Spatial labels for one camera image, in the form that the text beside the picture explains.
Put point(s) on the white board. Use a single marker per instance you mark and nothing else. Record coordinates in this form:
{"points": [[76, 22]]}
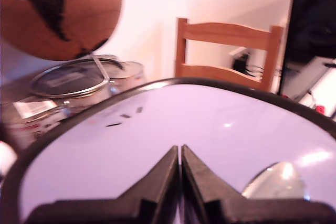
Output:
{"points": [[320, 82]]}

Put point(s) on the black power adapter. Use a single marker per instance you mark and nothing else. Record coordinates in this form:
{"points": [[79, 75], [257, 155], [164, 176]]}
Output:
{"points": [[240, 62]]}

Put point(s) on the black cabinet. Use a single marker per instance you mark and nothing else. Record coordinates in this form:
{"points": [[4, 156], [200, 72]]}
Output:
{"points": [[312, 16]]}

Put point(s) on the large clasp-lid glass jar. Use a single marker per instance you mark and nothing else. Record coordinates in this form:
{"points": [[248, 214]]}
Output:
{"points": [[65, 82]]}

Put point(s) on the black rice cooker lid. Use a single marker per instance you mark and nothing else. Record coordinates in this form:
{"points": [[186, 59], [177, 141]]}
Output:
{"points": [[157, 129]]}

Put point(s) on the wooden chair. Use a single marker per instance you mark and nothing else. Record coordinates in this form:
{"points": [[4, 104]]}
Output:
{"points": [[225, 33]]}

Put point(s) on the white round object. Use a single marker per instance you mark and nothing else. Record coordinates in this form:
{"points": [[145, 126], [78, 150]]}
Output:
{"points": [[6, 157]]}

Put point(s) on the small glass jar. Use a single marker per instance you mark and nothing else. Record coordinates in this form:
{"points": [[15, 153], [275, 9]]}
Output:
{"points": [[131, 73]]}

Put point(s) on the cork globe with dark continents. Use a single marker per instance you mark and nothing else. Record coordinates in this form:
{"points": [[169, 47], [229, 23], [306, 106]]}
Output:
{"points": [[78, 11]]}

